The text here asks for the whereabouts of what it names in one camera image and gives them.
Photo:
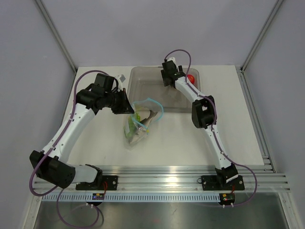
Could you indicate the red toy tomato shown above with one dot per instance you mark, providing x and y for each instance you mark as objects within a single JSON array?
[{"x": 191, "y": 78}]

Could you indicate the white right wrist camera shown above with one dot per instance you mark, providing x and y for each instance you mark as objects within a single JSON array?
[{"x": 171, "y": 59}]

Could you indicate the clear zip top bag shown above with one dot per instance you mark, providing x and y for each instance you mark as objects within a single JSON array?
[{"x": 142, "y": 108}]

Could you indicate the right small circuit board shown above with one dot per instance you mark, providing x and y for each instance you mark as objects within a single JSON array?
[{"x": 228, "y": 198}]

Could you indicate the aluminium frame post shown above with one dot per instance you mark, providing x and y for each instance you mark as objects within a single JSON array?
[
  {"x": 51, "y": 26},
  {"x": 262, "y": 33}
]

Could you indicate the grey toy fish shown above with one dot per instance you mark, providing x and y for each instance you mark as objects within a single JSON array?
[{"x": 142, "y": 129}]

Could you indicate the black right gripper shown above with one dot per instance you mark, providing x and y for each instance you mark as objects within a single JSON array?
[{"x": 164, "y": 76}]

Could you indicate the right aluminium frame post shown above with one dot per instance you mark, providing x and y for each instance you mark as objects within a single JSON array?
[{"x": 262, "y": 33}]

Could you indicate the aluminium mounting rail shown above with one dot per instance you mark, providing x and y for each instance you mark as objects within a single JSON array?
[{"x": 184, "y": 178}]

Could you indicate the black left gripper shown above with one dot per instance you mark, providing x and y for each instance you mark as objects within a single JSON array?
[{"x": 125, "y": 107}]

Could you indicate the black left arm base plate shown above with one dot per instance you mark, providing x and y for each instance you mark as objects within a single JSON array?
[{"x": 107, "y": 183}]

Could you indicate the left aluminium frame post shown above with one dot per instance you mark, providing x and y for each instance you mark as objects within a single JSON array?
[{"x": 51, "y": 26}]

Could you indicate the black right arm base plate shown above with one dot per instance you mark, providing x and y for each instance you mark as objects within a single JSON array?
[{"x": 210, "y": 183}]

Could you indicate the left small circuit board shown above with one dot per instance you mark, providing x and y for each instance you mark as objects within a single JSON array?
[{"x": 98, "y": 196}]

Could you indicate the clear grey plastic tray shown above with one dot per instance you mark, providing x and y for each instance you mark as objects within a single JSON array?
[{"x": 146, "y": 82}]

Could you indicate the green toy grapes bunch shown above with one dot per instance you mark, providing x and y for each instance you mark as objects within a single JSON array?
[{"x": 131, "y": 125}]

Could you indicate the white slotted cable duct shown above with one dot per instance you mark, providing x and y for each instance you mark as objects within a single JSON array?
[{"x": 135, "y": 197}]

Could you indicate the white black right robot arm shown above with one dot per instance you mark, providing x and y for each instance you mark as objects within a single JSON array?
[{"x": 204, "y": 117}]

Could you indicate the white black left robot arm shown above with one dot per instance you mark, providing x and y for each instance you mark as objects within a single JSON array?
[{"x": 50, "y": 164}]

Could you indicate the small circuit board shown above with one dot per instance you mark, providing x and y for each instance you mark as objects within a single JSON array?
[
  {"x": 228, "y": 198},
  {"x": 98, "y": 196}
]

